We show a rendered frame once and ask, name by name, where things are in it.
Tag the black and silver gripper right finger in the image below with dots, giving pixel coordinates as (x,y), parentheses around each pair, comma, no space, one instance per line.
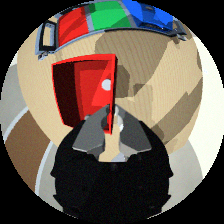
(137,138)

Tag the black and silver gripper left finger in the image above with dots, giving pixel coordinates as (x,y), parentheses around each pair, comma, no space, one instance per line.
(87,137)

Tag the red plastic bin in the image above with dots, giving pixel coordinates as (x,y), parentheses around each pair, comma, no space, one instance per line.
(77,84)

